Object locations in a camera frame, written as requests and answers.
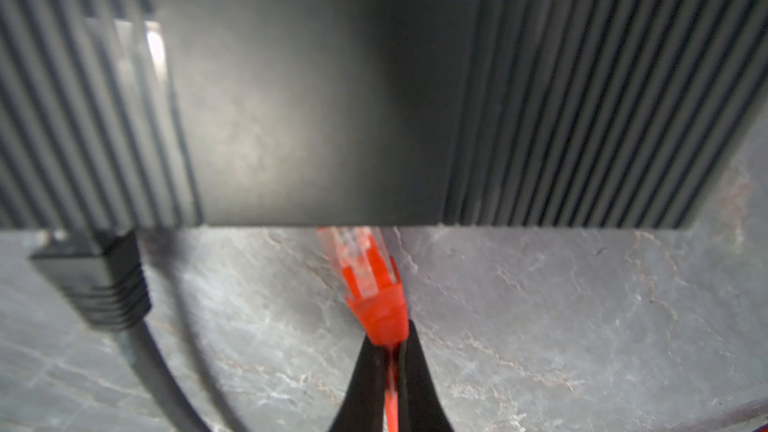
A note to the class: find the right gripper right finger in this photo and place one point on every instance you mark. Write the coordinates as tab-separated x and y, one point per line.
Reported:
419	407

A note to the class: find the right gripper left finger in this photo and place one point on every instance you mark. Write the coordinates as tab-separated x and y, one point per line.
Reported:
362	409

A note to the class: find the black ribbed network switch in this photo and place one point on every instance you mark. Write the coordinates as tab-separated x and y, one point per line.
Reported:
120	114

